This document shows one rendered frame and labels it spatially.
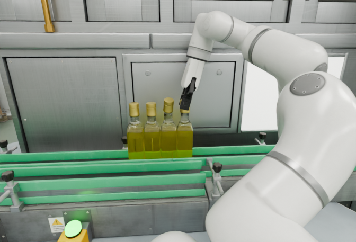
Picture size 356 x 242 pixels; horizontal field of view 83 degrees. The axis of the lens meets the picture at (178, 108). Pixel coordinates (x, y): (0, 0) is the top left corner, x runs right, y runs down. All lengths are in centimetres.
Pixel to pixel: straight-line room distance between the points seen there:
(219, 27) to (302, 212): 44
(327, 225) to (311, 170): 69
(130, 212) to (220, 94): 54
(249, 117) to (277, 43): 53
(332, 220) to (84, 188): 86
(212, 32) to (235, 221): 45
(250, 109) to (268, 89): 11
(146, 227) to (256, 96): 64
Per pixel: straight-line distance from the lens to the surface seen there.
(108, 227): 78
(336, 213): 104
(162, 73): 80
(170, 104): 67
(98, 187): 71
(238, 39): 62
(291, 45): 43
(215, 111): 87
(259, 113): 93
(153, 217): 74
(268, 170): 28
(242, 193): 27
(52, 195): 78
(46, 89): 97
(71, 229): 73
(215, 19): 57
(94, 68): 88
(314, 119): 30
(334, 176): 30
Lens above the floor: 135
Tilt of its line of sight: 18 degrees down
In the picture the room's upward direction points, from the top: straight up
